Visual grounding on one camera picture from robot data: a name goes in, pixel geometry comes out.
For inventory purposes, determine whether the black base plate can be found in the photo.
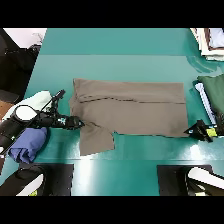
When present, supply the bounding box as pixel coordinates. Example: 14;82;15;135
156;164;214;197
19;162;75;197

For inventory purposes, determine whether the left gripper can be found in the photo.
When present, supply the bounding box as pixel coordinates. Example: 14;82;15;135
64;115;85;131

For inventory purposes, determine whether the brown T-shirt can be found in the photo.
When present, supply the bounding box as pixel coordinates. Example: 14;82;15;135
68;78;191;157

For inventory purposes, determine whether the pale blue garment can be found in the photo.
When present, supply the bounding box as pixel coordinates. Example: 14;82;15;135
193;82;218;127

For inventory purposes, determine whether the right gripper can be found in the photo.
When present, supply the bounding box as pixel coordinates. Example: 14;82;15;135
191;119;215;144

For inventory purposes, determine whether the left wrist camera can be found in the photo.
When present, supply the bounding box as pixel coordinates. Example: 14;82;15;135
49;88;67;116

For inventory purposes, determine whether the heap of clothes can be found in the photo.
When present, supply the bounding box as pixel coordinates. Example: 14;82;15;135
189;27;224;62

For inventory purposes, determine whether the green garment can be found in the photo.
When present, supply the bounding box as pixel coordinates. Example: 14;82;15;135
196;73;224;115

